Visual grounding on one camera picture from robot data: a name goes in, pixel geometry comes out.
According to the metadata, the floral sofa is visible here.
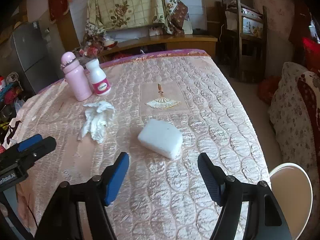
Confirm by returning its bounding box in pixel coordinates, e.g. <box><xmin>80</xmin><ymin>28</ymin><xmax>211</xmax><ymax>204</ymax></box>
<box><xmin>268</xmin><ymin>61</ymin><xmax>320</xmax><ymax>205</ymax></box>

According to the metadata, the grey refrigerator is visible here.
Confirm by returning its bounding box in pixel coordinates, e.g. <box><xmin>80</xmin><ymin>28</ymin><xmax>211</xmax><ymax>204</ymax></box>
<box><xmin>11</xmin><ymin>21</ymin><xmax>59</xmax><ymax>94</ymax></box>

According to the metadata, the white sponge block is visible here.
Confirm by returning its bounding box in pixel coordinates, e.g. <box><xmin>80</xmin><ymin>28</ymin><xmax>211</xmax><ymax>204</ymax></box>
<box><xmin>138</xmin><ymin>119</ymin><xmax>183</xmax><ymax>159</ymax></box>

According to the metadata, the white pill bottle pink label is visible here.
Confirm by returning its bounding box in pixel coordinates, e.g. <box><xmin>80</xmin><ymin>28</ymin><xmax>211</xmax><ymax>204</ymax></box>
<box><xmin>86</xmin><ymin>59</ymin><xmax>111</xmax><ymax>96</ymax></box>

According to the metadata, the floral yellow blanket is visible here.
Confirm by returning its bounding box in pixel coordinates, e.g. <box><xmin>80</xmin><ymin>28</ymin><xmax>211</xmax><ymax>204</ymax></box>
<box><xmin>85</xmin><ymin>0</ymin><xmax>192</xmax><ymax>36</ymax></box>

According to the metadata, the wooden chair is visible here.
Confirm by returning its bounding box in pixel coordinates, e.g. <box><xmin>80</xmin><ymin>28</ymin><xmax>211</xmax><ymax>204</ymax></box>
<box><xmin>221</xmin><ymin>0</ymin><xmax>267</xmax><ymax>83</ymax></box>

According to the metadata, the crumpled white tissue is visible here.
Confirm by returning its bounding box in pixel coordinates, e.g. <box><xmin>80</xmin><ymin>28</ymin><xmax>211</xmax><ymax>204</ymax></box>
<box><xmin>77</xmin><ymin>101</ymin><xmax>116</xmax><ymax>144</ymax></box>

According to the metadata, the pink water bottle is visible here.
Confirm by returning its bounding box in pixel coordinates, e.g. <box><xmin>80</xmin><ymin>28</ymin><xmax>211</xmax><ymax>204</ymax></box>
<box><xmin>61</xmin><ymin>51</ymin><xmax>93</xmax><ymax>101</ymax></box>

